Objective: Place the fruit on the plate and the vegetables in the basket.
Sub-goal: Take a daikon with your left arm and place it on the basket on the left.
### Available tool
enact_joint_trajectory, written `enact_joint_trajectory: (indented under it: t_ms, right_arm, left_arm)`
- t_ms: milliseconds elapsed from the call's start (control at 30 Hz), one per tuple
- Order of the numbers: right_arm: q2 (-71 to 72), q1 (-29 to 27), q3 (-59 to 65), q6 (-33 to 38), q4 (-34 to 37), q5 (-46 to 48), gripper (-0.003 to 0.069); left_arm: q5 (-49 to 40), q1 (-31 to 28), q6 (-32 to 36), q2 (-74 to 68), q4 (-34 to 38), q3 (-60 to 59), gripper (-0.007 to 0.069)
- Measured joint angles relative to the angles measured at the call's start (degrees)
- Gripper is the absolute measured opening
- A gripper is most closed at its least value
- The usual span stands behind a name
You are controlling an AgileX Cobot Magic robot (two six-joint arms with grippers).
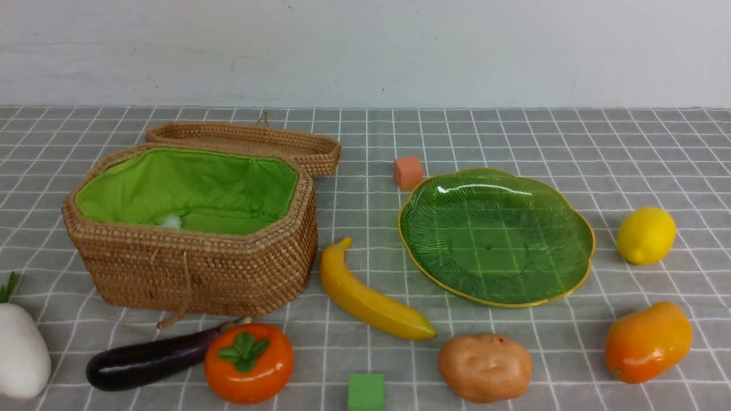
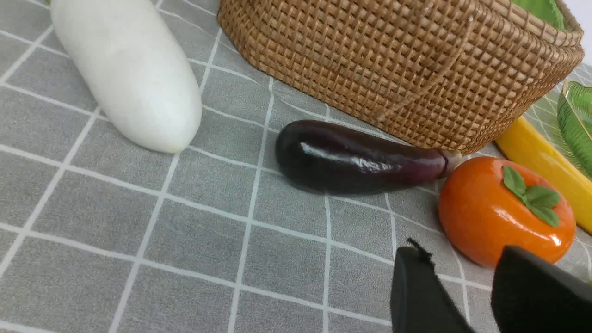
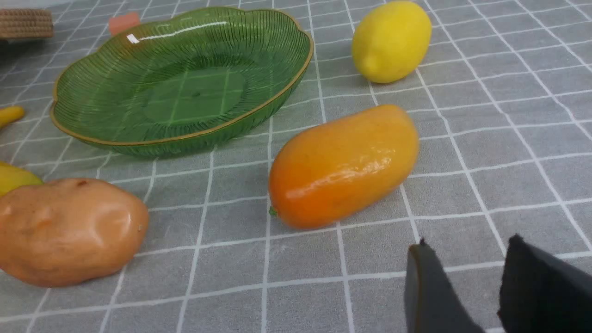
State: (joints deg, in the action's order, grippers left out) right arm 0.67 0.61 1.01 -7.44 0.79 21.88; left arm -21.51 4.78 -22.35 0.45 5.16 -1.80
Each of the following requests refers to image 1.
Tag yellow banana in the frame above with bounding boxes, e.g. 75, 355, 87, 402
319, 237, 436, 340

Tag woven rattan basket lid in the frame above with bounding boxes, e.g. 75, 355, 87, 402
145, 120, 342, 175

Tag yellow lemon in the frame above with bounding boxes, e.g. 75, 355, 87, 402
617, 207, 677, 265

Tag white radish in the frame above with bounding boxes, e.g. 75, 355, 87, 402
1, 271, 52, 400

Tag green foam cube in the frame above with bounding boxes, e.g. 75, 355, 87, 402
347, 373, 385, 411

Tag dark purple eggplant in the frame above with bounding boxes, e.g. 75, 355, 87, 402
86, 317, 252, 391

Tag woven rattan basket green lining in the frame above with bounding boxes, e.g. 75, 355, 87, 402
62, 143, 319, 329

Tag orange foam cube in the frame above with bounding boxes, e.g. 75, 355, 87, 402
392, 155, 424, 191

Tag grey checked tablecloth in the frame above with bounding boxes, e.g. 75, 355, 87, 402
1, 106, 730, 410

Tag green glass leaf plate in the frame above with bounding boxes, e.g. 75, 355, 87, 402
397, 167, 596, 309

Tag orange persimmon green leaves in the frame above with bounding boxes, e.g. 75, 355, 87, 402
203, 323, 295, 404

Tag brown potato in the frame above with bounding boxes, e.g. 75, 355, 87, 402
438, 333, 533, 403

